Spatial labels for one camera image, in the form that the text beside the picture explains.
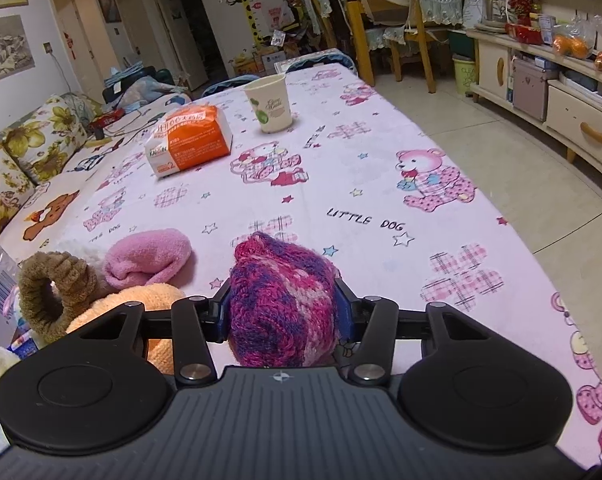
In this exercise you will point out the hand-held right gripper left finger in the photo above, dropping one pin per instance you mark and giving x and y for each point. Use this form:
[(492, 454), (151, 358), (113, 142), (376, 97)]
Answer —
[(221, 310)]

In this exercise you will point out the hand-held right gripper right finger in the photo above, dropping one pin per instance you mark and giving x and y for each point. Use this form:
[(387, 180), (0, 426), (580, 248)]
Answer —
[(343, 310)]

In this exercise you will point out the pink purple knitted hat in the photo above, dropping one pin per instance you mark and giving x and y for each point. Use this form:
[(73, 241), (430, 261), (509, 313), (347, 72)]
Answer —
[(281, 300)]

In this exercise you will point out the brown plush slipper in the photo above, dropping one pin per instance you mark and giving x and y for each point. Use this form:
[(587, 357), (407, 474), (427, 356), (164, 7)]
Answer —
[(33, 290)]

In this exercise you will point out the pink fuzzy sock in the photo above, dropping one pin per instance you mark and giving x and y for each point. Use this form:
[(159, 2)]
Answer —
[(146, 260)]

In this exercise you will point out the orange plush toy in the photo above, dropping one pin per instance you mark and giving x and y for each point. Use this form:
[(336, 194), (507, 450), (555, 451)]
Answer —
[(131, 292)]

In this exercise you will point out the orange white tissue pack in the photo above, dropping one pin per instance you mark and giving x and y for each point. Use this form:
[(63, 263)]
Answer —
[(191, 142)]

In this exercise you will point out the white paper cup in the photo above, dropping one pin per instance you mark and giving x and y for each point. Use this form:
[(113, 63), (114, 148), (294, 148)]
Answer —
[(270, 105)]

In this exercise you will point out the pile of clothes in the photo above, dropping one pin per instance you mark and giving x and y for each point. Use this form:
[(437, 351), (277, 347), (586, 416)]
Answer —
[(141, 87)]

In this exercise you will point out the floral sofa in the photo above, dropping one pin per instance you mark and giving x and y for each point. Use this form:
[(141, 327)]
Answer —
[(11, 170)]

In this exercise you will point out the stack of cardboard boxes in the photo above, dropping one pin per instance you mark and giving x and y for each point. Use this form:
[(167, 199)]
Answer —
[(266, 60)]

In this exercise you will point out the green trash bin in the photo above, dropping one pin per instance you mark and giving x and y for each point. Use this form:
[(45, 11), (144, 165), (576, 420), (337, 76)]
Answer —
[(465, 76)]

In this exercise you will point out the cream cabinet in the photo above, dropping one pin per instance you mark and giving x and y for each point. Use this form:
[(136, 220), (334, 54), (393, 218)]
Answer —
[(571, 125)]

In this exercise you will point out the wooden dining table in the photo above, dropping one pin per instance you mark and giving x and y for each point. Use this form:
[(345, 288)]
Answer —
[(358, 15)]

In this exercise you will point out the wooden chair with cover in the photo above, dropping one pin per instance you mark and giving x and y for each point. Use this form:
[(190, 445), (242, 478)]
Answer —
[(416, 20)]

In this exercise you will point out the red box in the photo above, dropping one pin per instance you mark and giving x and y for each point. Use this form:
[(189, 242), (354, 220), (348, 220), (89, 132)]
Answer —
[(523, 33)]

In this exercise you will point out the height chart wall sticker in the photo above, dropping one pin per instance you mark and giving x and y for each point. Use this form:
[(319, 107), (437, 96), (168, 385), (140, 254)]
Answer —
[(248, 0)]

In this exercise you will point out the grey sketch wall poster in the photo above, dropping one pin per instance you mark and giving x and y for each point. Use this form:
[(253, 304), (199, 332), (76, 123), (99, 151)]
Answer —
[(3, 50)]

